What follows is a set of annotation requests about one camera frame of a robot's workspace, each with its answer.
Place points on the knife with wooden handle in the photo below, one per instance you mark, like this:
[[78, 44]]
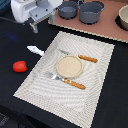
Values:
[[80, 56]]

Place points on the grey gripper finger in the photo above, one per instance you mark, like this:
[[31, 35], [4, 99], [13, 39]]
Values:
[[34, 27]]

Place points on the pink stove board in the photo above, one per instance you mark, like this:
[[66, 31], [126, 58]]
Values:
[[105, 27]]

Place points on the round beige plate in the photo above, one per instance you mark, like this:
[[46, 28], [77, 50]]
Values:
[[69, 66]]

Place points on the beige bowl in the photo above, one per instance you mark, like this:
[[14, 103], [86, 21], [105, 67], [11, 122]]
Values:
[[123, 14]]

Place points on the fork with wooden handle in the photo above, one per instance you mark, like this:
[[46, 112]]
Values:
[[67, 81]]

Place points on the grey saucepan with handle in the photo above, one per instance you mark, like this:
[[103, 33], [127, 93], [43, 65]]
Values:
[[68, 9]]

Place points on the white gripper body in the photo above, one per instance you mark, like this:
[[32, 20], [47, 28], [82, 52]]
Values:
[[38, 10]]

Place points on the white woven placemat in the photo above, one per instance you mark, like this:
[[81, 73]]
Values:
[[61, 99]]

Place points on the large grey pot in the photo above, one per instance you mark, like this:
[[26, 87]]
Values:
[[89, 12]]

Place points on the red toy sausage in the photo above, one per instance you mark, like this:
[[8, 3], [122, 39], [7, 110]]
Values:
[[20, 66]]

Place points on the white toy fish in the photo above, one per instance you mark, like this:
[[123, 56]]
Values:
[[35, 50]]

